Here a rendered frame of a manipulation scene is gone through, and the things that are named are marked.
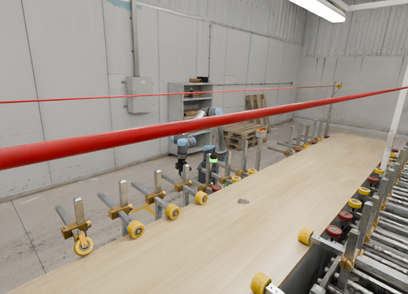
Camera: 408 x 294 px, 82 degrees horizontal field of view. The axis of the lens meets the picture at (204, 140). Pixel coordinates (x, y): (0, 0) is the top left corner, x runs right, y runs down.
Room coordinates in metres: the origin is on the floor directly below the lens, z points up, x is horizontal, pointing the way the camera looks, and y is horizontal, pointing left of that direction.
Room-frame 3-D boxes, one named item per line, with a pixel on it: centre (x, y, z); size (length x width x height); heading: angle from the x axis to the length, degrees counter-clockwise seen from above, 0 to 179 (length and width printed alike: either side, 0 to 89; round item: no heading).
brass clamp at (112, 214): (1.25, 0.49, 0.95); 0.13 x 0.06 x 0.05; 135
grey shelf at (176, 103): (4.97, 0.30, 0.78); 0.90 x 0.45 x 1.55; 137
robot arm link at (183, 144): (1.98, 0.19, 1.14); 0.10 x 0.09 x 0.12; 152
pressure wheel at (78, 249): (0.96, 0.58, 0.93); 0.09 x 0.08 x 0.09; 45
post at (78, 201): (1.09, 0.65, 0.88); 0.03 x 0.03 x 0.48; 45
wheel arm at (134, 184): (1.44, 0.35, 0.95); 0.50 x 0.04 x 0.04; 45
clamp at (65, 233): (1.07, 0.67, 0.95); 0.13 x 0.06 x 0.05; 135
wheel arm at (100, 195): (1.26, 0.53, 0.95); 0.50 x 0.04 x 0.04; 45
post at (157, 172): (1.45, 0.30, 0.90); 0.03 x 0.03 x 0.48; 45
